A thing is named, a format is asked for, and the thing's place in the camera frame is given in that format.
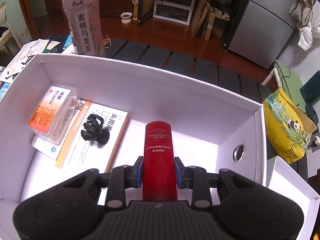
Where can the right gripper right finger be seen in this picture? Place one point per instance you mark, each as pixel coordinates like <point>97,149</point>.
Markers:
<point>198,180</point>

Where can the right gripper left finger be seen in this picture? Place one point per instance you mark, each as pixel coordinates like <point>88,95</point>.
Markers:
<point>118,180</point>

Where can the red cosmetic bottle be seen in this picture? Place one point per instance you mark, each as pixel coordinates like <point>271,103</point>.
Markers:
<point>159,178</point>

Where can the white box lid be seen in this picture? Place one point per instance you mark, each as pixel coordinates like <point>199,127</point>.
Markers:
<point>284,180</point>

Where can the white yellow medicine box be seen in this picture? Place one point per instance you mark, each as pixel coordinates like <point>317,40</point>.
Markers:
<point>73,153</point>

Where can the black hair claw clip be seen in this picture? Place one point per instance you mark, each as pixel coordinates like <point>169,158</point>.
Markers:
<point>93,130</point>

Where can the white storage box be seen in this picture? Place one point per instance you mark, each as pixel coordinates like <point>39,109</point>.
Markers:
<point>212,127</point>

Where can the orange white medicine box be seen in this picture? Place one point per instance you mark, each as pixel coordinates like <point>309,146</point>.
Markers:
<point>53,113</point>

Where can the yellow panda tissue pack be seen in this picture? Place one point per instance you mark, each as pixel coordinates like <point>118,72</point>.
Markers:
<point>288,129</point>

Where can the green small stool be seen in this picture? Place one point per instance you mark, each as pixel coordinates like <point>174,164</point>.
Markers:
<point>289,81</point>

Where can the stack of papers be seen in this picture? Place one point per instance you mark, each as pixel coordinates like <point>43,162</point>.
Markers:
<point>18,63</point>

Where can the small ceramic pot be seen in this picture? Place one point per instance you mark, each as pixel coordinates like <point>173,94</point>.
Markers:
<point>126,17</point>

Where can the silver refrigerator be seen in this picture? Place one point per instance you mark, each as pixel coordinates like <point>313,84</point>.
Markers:
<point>263,31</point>

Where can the pink tea bottle vase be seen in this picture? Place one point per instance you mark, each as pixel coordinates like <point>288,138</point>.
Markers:
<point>83,17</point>

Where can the beige chair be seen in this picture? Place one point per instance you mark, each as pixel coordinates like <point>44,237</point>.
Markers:
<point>8,33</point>

